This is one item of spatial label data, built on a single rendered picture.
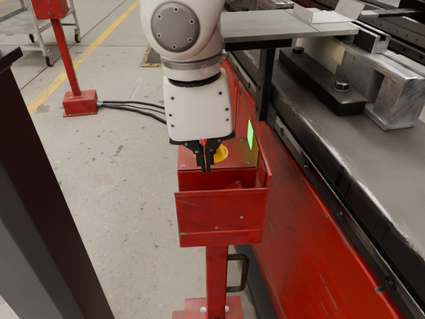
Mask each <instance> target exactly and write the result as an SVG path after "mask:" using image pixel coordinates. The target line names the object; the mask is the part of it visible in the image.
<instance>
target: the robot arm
mask: <svg viewBox="0 0 425 319"><path fill-rule="evenodd" d="M225 1H226V0H140V20H141V25H142V30H143V32H144V35H145V38H146V39H147V41H148V43H149V44H150V46H151V47H152V48H153V49H154V50H155V51H156V52H157V53H159V54H160V57H161V63H162V67H163V73H164V77H163V92H164V107H165V113H166V121H167V126H168V132H169V143H170V144H172V145H179V146H181V145H183V146H185V147H186V148H188V149H189V150H191V151H193V153H194V154H195V157H196V162H197V166H201V170H202V173H206V168H207V172H208V173H209V172H211V165H214V156H213V152H214V151H215V149H216V148H217V147H218V146H219V145H220V144H221V143H222V141H226V140H228V139H232V138H234V137H235V131H234V128H233V112H232V106H231V96H230V88H229V85H228V78H227V75H226V72H225V69H224V68H221V67H220V65H221V64H222V63H223V61H222V59H226V52H225V50H224V49H223V46H222V35H221V12H222V10H223V6H224V4H225ZM199 139H207V142H206V143H205V145H204V147H203V145H202V144H200V142H199ZM204 153H205V157H204ZM205 159H206V162H205Z"/></svg>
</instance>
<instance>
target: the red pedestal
mask: <svg viewBox="0 0 425 319"><path fill-rule="evenodd" d="M31 3H32V6H33V9H34V12H35V15H36V18H37V20H45V19H50V20H51V24H52V28H53V30H54V34H55V37H56V40H57V43H58V47H59V51H60V53H61V57H62V60H63V63H64V66H65V70H66V74H67V76H68V80H69V83H70V87H71V90H72V91H71V92H66V93H65V96H64V99H63V101H62V103H63V107H64V109H65V111H64V113H63V118H66V117H73V116H85V115H96V114H97V112H98V109H99V108H98V107H97V100H98V97H97V92H96V90H95V89H93V90H86V91H81V90H80V87H79V84H78V80H77V76H76V73H75V69H74V67H73V63H72V60H71V56H70V52H69V49H68V45H67V42H66V38H65V34H64V32H63V28H62V24H61V20H60V18H65V16H66V15H67V14H68V12H69V7H68V3H67V0H31Z"/></svg>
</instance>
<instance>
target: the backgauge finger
mask: <svg viewBox="0 0 425 319"><path fill-rule="evenodd" d="M399 16H406V17H409V18H412V19H414V20H417V21H420V22H423V23H425V0H400V3H399V5H398V9H380V10H367V11H362V12H361V14H360V15H359V17H358V19H366V18H388V17H399Z"/></svg>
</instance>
